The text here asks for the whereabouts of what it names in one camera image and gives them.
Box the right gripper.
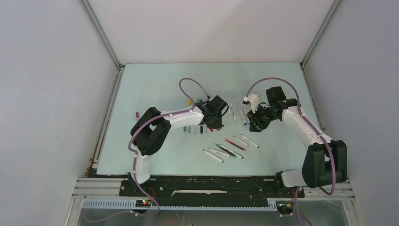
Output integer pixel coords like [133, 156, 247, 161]
[247, 104, 278, 133]

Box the large blue marker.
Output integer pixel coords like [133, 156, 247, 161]
[237, 103, 247, 125]

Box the maroon pen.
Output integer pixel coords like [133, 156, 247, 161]
[240, 134, 260, 148]

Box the light green pen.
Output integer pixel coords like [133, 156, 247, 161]
[230, 101, 237, 122]

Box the orange red gel pen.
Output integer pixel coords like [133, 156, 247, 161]
[224, 139, 247, 152]

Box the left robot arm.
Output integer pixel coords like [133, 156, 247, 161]
[128, 95, 229, 196]

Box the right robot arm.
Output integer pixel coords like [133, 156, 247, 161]
[243, 87, 348, 197]

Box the right controller board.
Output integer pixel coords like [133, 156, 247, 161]
[277, 203, 293, 211]

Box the controller board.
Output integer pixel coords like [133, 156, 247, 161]
[277, 203, 293, 211]
[135, 200, 152, 208]

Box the left controller board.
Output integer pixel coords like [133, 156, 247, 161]
[135, 200, 152, 208]

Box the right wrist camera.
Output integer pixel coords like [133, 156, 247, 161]
[243, 94, 260, 113]

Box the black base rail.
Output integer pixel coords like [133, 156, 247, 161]
[119, 175, 296, 207]

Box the white cable duct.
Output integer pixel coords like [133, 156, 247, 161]
[81, 199, 277, 211]

